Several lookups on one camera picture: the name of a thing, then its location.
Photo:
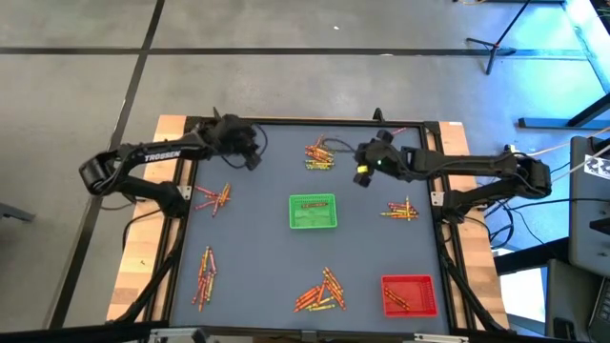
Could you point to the yellow power plug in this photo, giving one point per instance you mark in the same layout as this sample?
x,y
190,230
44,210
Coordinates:
x,y
511,148

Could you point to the black tripod stand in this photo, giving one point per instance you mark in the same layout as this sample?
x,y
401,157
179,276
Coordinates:
x,y
495,46

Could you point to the wooden table board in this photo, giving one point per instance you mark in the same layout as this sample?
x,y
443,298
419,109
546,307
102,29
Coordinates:
x,y
143,267

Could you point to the grey computer case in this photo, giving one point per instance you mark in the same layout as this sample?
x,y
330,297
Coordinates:
x,y
569,295

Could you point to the red plastic basket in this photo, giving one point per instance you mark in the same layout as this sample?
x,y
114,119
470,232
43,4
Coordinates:
x,y
421,295

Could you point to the grey chair leg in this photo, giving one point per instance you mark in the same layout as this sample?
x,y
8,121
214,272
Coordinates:
x,y
16,213

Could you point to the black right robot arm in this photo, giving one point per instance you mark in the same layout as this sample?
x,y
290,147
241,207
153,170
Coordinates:
x,y
476,164

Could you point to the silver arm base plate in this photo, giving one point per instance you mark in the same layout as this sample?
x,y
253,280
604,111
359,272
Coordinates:
x,y
185,192
437,198

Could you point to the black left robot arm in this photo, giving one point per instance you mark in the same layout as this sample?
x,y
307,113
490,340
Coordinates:
x,y
162,156

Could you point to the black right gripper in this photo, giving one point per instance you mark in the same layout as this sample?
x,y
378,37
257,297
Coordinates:
x,y
388,162

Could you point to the fiducial marker sheet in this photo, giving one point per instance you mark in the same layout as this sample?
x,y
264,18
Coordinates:
x,y
598,167

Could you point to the black desk bar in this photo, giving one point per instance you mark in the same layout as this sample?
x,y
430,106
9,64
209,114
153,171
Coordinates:
x,y
529,257

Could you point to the silver metal bracket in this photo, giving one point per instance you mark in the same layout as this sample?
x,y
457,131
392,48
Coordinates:
x,y
441,338
176,334

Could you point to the green plastic basket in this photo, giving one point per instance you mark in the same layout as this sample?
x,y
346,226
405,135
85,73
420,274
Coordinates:
x,y
312,220

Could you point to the grey equipment cabinet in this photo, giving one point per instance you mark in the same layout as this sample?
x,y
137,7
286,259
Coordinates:
x,y
583,214

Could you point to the grey camera mount block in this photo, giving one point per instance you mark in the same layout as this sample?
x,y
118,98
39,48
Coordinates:
x,y
309,336

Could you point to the black diagonal strut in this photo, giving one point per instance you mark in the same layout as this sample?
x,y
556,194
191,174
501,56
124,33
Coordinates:
x,y
469,293
148,290

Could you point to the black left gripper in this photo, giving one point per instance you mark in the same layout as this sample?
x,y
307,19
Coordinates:
x,y
233,135

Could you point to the black desk frame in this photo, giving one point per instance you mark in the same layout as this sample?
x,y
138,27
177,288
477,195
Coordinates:
x,y
548,123

